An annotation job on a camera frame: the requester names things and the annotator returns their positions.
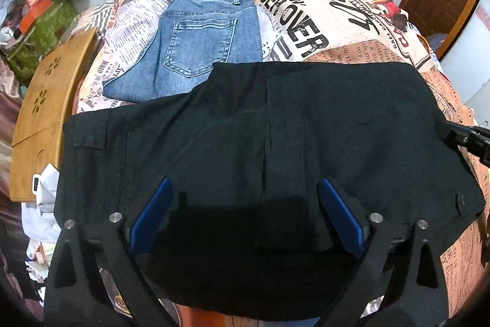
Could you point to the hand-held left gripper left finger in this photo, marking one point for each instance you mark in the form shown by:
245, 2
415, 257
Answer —
151, 216

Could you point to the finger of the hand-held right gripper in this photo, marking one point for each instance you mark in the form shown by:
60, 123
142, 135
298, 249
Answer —
469, 141

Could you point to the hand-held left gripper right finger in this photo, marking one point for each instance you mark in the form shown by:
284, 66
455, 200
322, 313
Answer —
340, 216

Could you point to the black pants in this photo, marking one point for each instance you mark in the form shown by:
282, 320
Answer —
249, 143

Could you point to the white plastic bag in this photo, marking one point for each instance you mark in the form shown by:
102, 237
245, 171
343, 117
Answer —
40, 204

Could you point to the wooden lap desk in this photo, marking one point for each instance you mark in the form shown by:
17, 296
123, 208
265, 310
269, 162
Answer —
49, 101

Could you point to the newspaper print bedspread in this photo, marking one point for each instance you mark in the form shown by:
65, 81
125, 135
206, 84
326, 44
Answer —
344, 16

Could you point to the blue jeans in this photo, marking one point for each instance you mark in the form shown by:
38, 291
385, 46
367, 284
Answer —
199, 39

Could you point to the green patterned laundry basket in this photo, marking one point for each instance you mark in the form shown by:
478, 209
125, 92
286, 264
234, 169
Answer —
46, 32

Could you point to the orange box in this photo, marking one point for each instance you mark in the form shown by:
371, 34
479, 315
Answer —
36, 13

